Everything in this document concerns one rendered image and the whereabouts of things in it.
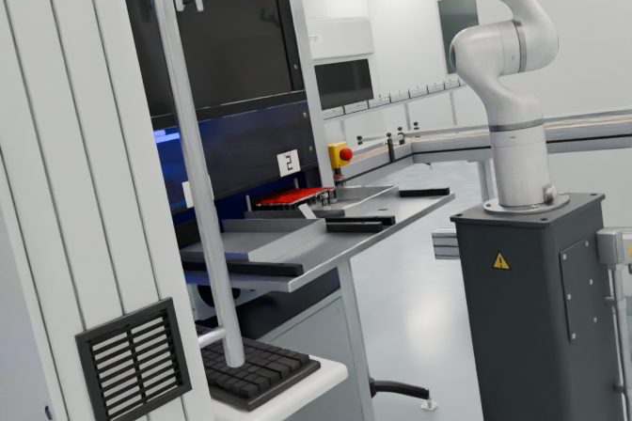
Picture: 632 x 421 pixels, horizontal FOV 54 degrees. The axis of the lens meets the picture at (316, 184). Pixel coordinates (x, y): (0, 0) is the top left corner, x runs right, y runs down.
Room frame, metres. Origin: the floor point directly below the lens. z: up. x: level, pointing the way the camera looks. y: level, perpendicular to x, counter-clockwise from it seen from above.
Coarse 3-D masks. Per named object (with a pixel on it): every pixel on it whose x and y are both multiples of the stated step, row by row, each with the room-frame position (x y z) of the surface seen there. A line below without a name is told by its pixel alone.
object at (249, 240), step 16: (224, 224) 1.62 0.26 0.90; (240, 224) 1.58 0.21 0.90; (256, 224) 1.55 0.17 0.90; (272, 224) 1.51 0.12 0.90; (288, 224) 1.48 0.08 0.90; (304, 224) 1.45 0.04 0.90; (320, 224) 1.40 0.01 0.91; (224, 240) 1.52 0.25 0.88; (240, 240) 1.49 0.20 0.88; (256, 240) 1.46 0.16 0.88; (272, 240) 1.43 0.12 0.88; (288, 240) 1.31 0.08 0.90; (304, 240) 1.35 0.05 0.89; (192, 256) 1.32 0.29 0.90; (240, 256) 1.22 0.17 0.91; (256, 256) 1.23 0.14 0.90; (272, 256) 1.26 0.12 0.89
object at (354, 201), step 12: (336, 192) 1.81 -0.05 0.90; (348, 192) 1.78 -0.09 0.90; (360, 192) 1.75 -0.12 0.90; (372, 192) 1.73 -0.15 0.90; (384, 192) 1.62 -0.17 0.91; (396, 192) 1.67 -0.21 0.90; (336, 204) 1.73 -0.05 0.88; (348, 204) 1.70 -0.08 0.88; (360, 204) 1.53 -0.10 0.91; (372, 204) 1.57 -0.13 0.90; (384, 204) 1.61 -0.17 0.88; (252, 216) 1.67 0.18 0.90; (264, 216) 1.64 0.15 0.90; (276, 216) 1.61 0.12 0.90; (288, 216) 1.59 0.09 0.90; (300, 216) 1.56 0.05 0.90
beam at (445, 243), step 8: (432, 232) 2.51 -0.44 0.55; (440, 232) 2.49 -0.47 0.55; (448, 232) 2.47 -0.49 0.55; (624, 232) 2.06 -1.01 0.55; (440, 240) 2.49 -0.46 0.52; (448, 240) 2.47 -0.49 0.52; (456, 240) 2.45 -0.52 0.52; (440, 248) 2.49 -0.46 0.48; (448, 248) 2.47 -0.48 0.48; (456, 248) 2.45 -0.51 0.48; (440, 256) 2.50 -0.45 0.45; (448, 256) 2.49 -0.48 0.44; (456, 256) 2.46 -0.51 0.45; (624, 264) 2.06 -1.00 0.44
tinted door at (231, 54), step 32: (224, 0) 1.65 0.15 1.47; (256, 0) 1.75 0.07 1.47; (192, 32) 1.55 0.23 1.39; (224, 32) 1.63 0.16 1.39; (256, 32) 1.73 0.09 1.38; (192, 64) 1.54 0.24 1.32; (224, 64) 1.62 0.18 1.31; (256, 64) 1.71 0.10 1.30; (288, 64) 1.81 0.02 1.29; (192, 96) 1.52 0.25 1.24; (224, 96) 1.60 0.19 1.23; (256, 96) 1.69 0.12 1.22
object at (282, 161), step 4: (288, 152) 1.74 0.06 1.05; (292, 152) 1.76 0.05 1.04; (296, 152) 1.77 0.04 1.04; (280, 156) 1.72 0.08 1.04; (284, 156) 1.73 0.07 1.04; (292, 156) 1.76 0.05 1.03; (296, 156) 1.77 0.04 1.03; (280, 160) 1.71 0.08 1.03; (284, 160) 1.73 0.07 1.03; (288, 160) 1.74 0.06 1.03; (292, 160) 1.75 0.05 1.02; (296, 160) 1.77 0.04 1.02; (280, 164) 1.71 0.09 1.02; (284, 164) 1.72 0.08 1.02; (292, 164) 1.75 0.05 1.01; (296, 164) 1.76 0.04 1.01; (280, 168) 1.71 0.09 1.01; (284, 168) 1.72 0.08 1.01; (292, 168) 1.75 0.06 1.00; (296, 168) 1.76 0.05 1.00; (280, 172) 1.71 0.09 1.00; (284, 172) 1.72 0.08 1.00; (288, 172) 1.73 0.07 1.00; (292, 172) 1.75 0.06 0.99
